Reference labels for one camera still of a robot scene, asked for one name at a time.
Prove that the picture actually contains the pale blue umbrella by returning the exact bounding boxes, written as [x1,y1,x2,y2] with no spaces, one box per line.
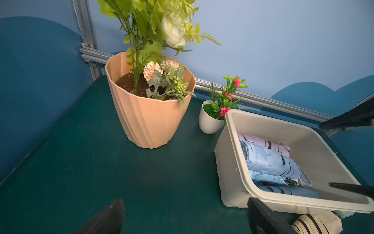
[240,141,313,186]

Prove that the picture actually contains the mint umbrella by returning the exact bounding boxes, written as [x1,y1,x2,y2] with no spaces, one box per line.
[333,211,355,219]

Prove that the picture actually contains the aluminium frame left post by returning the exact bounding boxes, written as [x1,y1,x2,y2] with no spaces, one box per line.
[73,0,104,81]

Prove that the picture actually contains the blue-grey umbrella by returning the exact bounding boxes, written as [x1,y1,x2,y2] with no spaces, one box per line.
[249,170,319,199]

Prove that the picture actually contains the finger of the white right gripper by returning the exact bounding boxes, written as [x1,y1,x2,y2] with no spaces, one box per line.
[319,98,374,130]

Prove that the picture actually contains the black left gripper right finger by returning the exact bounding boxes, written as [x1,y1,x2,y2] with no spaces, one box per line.
[247,198,297,234]

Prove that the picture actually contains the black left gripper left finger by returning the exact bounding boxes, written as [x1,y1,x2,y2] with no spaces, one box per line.
[76,199,125,234]

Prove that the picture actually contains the beige plastic storage box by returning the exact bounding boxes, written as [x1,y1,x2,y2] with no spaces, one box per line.
[214,110,374,214]

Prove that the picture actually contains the small pink flower pot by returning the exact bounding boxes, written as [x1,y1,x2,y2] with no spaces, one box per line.
[199,75,248,135]

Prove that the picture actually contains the tan umbrella with black strap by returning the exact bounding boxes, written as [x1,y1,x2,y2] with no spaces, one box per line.
[291,212,343,234]

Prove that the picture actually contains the tan pot with white flowers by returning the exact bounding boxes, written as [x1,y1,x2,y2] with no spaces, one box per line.
[99,1,214,149]

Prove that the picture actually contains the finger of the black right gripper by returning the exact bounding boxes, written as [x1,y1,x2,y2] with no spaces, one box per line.
[329,182,374,198]

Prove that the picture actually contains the lilac umbrella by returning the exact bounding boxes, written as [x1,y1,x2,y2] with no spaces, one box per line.
[238,133,291,158]

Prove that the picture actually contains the aluminium frame back bar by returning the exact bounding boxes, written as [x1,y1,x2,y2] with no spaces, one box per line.
[79,46,333,122]

